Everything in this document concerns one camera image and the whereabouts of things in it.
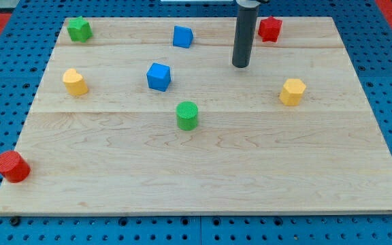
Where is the red star block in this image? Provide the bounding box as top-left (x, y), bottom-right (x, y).
top-left (258, 16), bottom-right (282, 42)

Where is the blue wedge block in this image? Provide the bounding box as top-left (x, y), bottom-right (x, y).
top-left (172, 26), bottom-right (193, 48)

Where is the yellow hexagon block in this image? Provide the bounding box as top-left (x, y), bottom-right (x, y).
top-left (279, 78), bottom-right (306, 106)

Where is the light wooden board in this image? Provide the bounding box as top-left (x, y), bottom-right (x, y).
top-left (0, 17), bottom-right (392, 216)

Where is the yellow heart block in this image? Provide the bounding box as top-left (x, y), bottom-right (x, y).
top-left (63, 68), bottom-right (88, 96)

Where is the blue cube block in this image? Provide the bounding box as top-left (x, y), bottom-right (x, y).
top-left (146, 63), bottom-right (172, 92)

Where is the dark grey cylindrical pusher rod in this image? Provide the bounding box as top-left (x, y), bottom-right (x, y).
top-left (231, 0), bottom-right (260, 68)

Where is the green star block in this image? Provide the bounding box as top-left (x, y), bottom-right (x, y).
top-left (67, 16), bottom-right (93, 43)

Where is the green cylinder block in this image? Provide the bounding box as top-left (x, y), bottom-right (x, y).
top-left (176, 101), bottom-right (199, 131)

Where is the red cylinder block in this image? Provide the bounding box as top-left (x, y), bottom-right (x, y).
top-left (0, 150), bottom-right (31, 183)

